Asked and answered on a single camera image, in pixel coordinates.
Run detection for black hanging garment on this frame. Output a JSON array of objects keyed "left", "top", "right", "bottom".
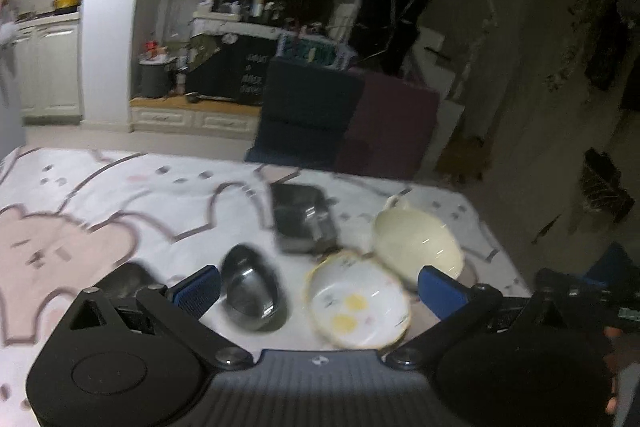
[{"left": 349, "top": 0, "right": 432, "bottom": 78}]

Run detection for teal patterned box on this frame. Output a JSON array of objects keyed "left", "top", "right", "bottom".
[{"left": 276, "top": 33, "right": 352, "bottom": 68}]

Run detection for grey trash bin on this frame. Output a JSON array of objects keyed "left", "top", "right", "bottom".
[{"left": 139, "top": 59, "right": 169, "bottom": 98}]

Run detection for white kitchen cabinets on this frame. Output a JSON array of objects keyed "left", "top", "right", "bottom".
[{"left": 14, "top": 19, "right": 82, "bottom": 118}]

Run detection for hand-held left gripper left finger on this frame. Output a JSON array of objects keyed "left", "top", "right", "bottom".
[{"left": 47, "top": 266, "right": 255, "bottom": 371}]

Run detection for black cabinet with white writing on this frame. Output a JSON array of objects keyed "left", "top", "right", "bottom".
[{"left": 186, "top": 32, "right": 282, "bottom": 104}]

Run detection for black floor basket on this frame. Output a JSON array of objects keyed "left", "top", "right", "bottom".
[{"left": 579, "top": 148, "right": 632, "bottom": 224}]

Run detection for cream bowl with handles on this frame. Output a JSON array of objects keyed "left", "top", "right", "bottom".
[{"left": 371, "top": 194, "right": 466, "bottom": 289}]

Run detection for oval steel bowl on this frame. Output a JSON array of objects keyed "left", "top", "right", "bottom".
[{"left": 220, "top": 244, "right": 292, "bottom": 334}]

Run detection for floral plate with yellow rim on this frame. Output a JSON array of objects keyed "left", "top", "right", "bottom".
[{"left": 304, "top": 249, "right": 414, "bottom": 351}]

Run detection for printed cartoon blanket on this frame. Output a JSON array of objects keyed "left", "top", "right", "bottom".
[{"left": 0, "top": 146, "right": 532, "bottom": 427}]

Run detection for dark blue chair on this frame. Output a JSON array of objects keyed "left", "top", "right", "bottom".
[{"left": 244, "top": 57, "right": 365, "bottom": 168}]

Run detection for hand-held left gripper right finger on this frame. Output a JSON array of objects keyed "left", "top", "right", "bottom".
[{"left": 382, "top": 265, "right": 577, "bottom": 371}]

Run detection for purple chair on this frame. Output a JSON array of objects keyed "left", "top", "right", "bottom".
[{"left": 334, "top": 67, "right": 442, "bottom": 181}]

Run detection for rectangular steel container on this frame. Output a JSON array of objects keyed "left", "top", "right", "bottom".
[{"left": 270, "top": 183, "right": 339, "bottom": 256}]

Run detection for blue cloth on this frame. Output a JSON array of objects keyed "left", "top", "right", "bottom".
[{"left": 584, "top": 241, "right": 640, "bottom": 290}]

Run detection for low white drawer cabinet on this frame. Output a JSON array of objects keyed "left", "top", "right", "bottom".
[{"left": 129, "top": 97, "right": 263, "bottom": 136}]

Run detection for person's right hand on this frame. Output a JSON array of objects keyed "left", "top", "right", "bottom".
[{"left": 602, "top": 326, "right": 624, "bottom": 414}]

